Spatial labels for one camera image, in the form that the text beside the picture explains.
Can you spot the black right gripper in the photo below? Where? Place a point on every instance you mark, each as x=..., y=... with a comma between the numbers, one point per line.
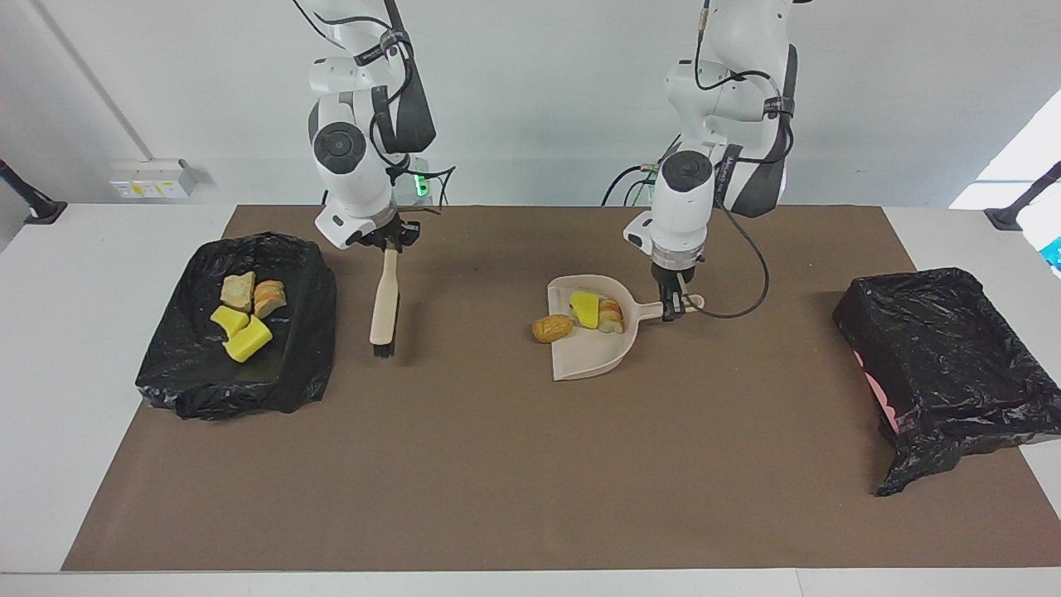
x=391, y=229

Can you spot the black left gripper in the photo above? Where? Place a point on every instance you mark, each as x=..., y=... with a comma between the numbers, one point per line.
x=673, y=278

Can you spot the beige brush black bristles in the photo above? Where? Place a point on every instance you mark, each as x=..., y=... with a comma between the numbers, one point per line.
x=385, y=298

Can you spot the small beige sponge scrap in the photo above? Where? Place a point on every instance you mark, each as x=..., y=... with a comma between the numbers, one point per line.
x=611, y=317

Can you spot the yellow sponge green backing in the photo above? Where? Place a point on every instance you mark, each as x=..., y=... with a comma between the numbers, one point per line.
x=586, y=308

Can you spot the beige plastic dustpan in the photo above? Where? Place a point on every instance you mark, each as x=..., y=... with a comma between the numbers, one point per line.
x=588, y=356

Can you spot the brown oval sponge piece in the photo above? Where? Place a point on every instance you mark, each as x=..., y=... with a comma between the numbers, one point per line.
x=552, y=329

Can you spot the notched yellow sponge piece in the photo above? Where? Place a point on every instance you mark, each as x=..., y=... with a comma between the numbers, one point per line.
x=249, y=342

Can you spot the small yellow sponge piece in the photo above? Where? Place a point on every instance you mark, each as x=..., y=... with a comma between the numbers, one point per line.
x=229, y=319

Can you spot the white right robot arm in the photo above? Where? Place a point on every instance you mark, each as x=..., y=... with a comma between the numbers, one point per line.
x=348, y=166

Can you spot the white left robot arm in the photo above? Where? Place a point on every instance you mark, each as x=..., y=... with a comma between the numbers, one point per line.
x=688, y=207

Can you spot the right black garbage bag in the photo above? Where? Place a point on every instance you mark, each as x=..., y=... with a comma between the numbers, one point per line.
x=298, y=332

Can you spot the black garbage bag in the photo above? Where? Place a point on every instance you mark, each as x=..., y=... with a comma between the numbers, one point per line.
x=298, y=332
x=945, y=356

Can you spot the brown table mat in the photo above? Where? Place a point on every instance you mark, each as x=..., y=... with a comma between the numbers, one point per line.
x=414, y=497

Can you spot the left black garbage bag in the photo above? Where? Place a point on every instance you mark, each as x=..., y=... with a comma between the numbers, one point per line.
x=945, y=356

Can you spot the black clamp stand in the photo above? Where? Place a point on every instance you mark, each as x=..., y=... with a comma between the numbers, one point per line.
x=1005, y=220
x=46, y=211

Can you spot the cyan object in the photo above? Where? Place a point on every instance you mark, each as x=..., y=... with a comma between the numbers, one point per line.
x=1054, y=253

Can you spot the white wall socket box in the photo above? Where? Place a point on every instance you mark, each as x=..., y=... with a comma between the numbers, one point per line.
x=153, y=181

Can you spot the white wall conduit pipe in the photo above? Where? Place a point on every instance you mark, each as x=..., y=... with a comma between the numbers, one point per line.
x=93, y=79

